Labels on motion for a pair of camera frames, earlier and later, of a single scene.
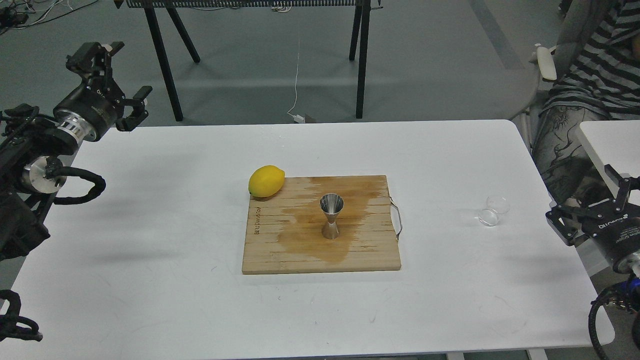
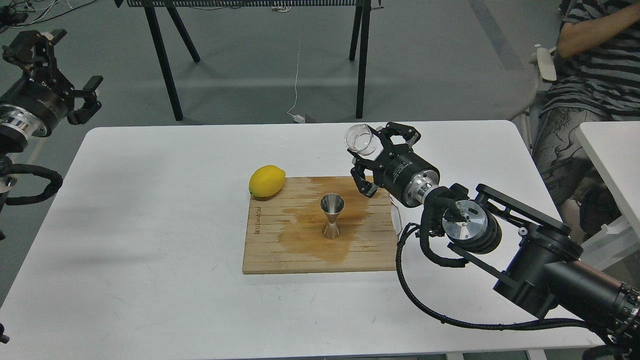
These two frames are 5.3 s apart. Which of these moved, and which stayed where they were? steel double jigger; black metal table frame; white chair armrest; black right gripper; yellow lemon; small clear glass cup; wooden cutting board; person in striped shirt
Moved: small clear glass cup; black right gripper
Stayed: person in striped shirt; black metal table frame; white chair armrest; steel double jigger; yellow lemon; wooden cutting board
